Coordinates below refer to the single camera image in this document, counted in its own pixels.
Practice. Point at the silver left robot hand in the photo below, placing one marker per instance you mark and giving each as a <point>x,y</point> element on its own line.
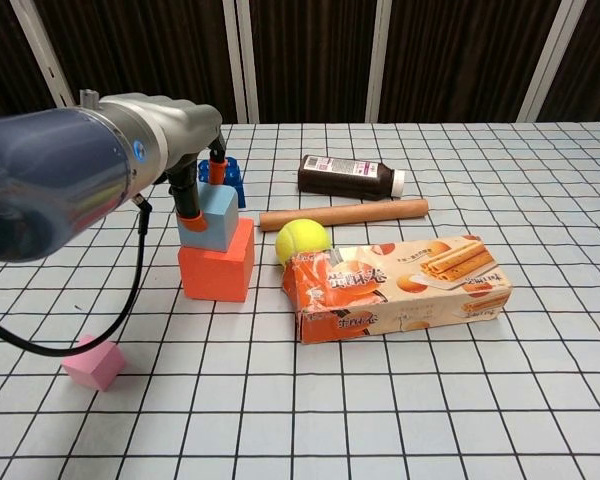
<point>190,127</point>

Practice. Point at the medium light blue foam cube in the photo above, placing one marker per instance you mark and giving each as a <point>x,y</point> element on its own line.
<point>220,215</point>

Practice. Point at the small pink foam cube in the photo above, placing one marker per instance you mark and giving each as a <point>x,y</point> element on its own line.
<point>97,370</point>

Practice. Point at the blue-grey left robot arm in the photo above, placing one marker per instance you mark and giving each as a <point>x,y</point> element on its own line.
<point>40,175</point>

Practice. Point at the blue studded plastic brick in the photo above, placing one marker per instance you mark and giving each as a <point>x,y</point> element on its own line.
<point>235,172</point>

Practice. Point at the dark ribbed screen panel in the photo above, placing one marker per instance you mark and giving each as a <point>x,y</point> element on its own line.
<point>595,60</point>
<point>310,60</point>
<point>470,60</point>
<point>5,60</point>
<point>140,50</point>

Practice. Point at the large orange foam cube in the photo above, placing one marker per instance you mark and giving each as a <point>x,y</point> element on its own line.
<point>215,275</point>

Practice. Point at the yellow tennis ball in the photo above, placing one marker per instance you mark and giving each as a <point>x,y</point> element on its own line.
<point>300,240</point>

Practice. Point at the brown bottle white cap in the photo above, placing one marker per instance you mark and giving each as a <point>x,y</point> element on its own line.
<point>340,182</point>

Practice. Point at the brown cylindrical rod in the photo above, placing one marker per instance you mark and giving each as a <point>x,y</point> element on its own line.
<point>370,211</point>

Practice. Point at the orange egg roll box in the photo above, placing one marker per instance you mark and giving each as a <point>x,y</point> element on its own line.
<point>390,295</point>

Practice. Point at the checked light blue tablecloth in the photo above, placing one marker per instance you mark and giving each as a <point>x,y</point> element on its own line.
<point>430,400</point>

